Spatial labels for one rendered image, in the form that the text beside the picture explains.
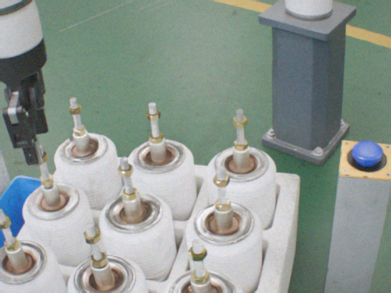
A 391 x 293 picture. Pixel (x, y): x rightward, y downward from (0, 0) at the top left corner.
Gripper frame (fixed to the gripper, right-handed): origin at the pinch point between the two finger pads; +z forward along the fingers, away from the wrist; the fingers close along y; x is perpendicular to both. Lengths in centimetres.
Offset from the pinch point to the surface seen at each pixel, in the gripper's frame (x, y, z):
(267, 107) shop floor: -38, 54, 36
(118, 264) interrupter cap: -9.3, -12.9, 10.2
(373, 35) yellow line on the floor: -76, 85, 36
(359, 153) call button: -39.8, -6.1, 2.7
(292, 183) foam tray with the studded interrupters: -34.2, 6.7, 17.7
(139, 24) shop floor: -9, 105, 36
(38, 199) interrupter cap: 2.3, 0.4, 10.3
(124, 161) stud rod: -11.3, -4.1, 1.7
